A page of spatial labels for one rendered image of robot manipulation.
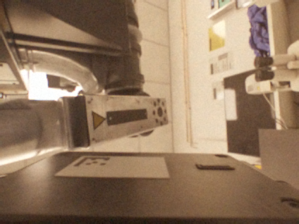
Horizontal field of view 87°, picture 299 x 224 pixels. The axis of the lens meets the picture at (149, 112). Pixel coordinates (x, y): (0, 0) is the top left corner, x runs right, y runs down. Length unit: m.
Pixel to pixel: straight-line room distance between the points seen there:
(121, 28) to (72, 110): 0.22
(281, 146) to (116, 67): 0.94
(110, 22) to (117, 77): 0.12
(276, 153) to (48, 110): 1.06
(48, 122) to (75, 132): 0.04
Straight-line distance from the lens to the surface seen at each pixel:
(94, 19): 0.37
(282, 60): 0.80
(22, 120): 0.28
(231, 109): 1.62
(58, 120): 0.26
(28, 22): 0.30
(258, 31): 1.57
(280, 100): 1.38
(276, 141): 1.10
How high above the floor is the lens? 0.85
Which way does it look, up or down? 56 degrees up
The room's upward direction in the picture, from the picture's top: 97 degrees counter-clockwise
